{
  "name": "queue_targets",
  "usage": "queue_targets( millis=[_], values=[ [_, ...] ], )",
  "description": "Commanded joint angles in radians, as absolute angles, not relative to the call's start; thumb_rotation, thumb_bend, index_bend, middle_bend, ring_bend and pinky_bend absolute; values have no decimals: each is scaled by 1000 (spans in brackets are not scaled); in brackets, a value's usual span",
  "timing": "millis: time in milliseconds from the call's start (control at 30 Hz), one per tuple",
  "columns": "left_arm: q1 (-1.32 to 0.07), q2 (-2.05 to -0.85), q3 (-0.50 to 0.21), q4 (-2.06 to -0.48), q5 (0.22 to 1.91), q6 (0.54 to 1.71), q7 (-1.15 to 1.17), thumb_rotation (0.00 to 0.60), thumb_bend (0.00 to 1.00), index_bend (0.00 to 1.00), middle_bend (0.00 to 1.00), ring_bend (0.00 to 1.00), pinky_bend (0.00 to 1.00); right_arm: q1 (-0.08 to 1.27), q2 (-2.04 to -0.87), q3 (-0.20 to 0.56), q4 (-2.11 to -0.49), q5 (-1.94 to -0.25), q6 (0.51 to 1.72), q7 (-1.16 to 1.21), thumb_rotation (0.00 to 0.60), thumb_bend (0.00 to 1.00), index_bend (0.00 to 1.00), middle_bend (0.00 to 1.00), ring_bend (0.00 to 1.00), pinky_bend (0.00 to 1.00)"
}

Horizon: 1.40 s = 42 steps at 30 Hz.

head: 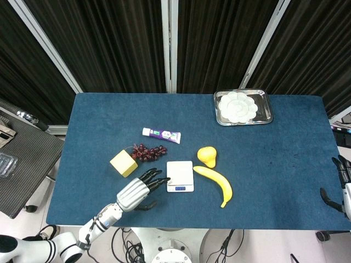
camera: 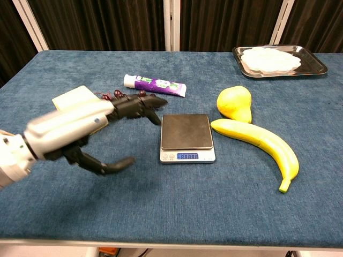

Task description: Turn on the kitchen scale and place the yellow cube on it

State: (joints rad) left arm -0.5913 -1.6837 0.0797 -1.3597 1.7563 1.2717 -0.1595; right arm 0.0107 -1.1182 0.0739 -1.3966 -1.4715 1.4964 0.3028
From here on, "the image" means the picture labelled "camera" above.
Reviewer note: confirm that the left black-fingered white robot hand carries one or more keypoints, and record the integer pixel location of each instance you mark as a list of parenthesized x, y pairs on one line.
[(72, 123)]

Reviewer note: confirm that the yellow cube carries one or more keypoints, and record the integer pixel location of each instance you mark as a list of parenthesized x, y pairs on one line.
[(72, 97)]

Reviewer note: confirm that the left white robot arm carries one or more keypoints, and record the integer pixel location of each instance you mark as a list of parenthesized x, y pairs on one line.
[(12, 158)]

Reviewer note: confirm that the white kitchen scale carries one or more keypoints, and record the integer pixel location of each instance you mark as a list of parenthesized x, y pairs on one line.
[(186, 131)]

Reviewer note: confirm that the dark red grape bunch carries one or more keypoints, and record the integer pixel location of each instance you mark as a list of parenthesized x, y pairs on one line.
[(118, 93)]

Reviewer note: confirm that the purple white toothpaste tube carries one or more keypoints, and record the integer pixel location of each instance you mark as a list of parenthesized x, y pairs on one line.
[(156, 85)]

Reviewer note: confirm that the dark pleated curtain panel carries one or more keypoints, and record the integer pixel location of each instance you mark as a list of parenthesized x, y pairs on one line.
[(319, 24), (13, 40), (101, 24), (227, 24)]

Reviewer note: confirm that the orange object under table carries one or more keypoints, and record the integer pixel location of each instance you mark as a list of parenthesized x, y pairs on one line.
[(108, 252)]

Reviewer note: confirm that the blue felt table mat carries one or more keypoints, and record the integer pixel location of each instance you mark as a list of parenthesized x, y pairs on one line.
[(187, 203)]

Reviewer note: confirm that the yellow pear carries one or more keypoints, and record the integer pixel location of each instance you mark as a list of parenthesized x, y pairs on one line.
[(234, 103)]

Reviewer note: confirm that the yellow banana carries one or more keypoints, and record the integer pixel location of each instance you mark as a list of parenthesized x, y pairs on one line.
[(262, 142)]

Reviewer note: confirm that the white flower-shaped plate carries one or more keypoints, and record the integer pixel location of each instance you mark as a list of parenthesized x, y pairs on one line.
[(269, 60)]

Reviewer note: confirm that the rectangular steel tray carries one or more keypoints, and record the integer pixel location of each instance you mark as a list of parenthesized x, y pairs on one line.
[(313, 64)]

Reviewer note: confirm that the white metal frame post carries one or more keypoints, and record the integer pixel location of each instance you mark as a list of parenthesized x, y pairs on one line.
[(171, 24), (30, 24), (281, 21)]

